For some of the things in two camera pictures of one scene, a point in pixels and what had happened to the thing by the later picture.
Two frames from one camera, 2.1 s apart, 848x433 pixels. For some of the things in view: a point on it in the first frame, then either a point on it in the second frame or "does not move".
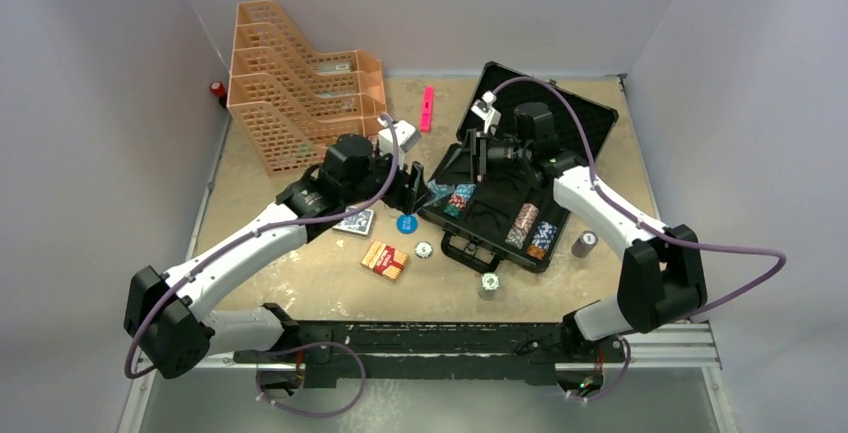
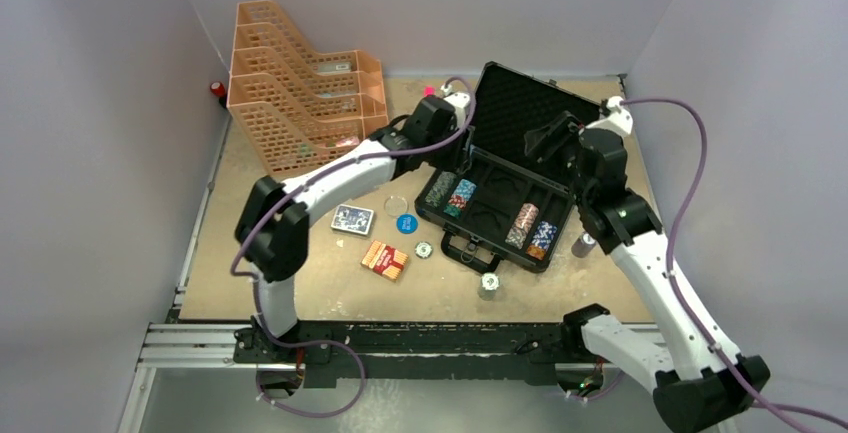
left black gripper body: (398, 195) → (451, 156)
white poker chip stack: (584, 244) does not move
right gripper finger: (477, 156) → (538, 142)
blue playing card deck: (359, 224) does not move
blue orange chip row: (542, 240) does not move
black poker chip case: (495, 190) does not move
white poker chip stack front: (488, 286) does not move
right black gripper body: (502, 155) → (567, 150)
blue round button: (407, 224) does not move
